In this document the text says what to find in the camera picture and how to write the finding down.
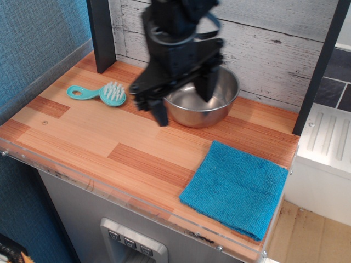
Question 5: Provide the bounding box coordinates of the blue folded cloth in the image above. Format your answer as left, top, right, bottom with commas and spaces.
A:
179, 141, 288, 241

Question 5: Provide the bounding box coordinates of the white toy sink drainboard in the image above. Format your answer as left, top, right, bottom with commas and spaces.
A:
285, 104, 350, 225

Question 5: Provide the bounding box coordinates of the dark left shelf post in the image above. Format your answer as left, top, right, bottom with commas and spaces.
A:
86, 0, 116, 73

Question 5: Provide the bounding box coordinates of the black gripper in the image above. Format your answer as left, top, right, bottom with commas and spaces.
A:
129, 5, 223, 127

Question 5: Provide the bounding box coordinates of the teal scrub brush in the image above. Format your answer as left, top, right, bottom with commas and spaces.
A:
66, 82, 127, 107

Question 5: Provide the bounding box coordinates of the clear acrylic edge guard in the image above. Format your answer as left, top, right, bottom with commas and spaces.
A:
0, 136, 268, 261

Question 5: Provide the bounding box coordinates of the stainless steel bowl pan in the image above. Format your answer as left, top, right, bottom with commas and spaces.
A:
164, 66, 240, 128

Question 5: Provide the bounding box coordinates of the dark right shelf post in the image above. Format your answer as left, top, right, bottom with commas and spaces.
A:
292, 0, 350, 136

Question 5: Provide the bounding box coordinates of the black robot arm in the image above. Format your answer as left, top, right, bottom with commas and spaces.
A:
129, 1, 224, 127

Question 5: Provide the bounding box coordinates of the dark shelf post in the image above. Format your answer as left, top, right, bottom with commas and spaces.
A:
292, 0, 350, 136
86, 0, 116, 73

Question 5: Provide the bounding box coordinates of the silver dispenser button panel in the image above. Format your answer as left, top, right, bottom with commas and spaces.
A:
100, 218, 168, 262

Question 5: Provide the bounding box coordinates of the grey toy fridge cabinet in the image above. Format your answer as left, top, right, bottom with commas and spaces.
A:
37, 167, 260, 263

